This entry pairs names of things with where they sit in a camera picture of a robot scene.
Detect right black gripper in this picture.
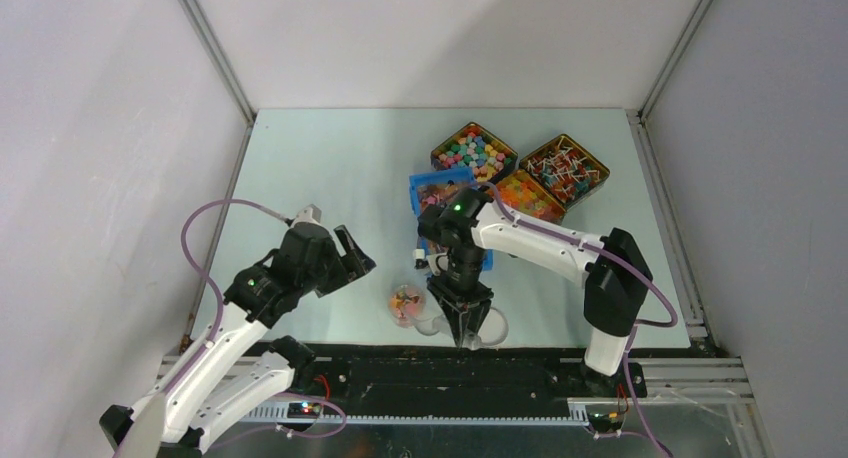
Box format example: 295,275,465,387
427,246,495,347

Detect silver jar lid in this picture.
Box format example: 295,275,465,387
477,307,509,348

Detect clear plastic scoop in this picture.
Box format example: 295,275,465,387
414,315,482,350

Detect clear plastic jar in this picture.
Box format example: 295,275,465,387
388,284,426,328

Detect blue plastic candy bin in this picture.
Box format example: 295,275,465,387
409,168,475,253

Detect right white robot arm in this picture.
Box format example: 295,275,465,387
417,188,654,396

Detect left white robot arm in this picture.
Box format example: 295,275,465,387
100,222,376,457

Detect tin of gummy candies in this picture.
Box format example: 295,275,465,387
496,169,566,225

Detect tin of square candies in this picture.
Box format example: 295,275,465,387
430,122,519,184

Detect tin of lollipops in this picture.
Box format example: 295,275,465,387
519,134,611,211

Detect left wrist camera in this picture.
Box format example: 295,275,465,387
289,204,322,227

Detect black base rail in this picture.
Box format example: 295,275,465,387
291,343,648,420

